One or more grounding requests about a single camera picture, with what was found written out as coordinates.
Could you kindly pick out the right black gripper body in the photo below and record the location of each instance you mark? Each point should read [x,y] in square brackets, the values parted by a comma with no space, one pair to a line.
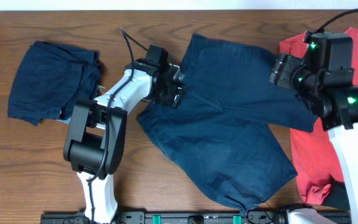
[293,75]

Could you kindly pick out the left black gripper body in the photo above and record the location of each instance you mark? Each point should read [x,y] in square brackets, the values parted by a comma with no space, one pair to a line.
[166,95]

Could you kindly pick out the navy blue shorts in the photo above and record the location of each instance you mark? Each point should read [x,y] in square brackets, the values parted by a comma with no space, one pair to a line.
[219,133]

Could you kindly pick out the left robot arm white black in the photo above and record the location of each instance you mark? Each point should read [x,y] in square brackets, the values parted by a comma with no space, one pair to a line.
[95,141]

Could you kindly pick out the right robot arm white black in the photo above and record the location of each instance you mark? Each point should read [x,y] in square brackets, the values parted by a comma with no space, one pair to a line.
[323,80]

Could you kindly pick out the red t-shirt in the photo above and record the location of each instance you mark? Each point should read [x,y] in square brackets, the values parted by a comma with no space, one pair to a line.
[313,155]

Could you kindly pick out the folded navy blue garment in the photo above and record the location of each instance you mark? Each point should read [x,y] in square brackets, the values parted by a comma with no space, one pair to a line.
[51,78]

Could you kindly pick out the black garment under t-shirt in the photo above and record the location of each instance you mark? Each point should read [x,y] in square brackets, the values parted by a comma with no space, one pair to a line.
[337,197]

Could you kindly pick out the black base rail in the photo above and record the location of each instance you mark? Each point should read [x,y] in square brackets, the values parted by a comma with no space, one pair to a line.
[253,216]

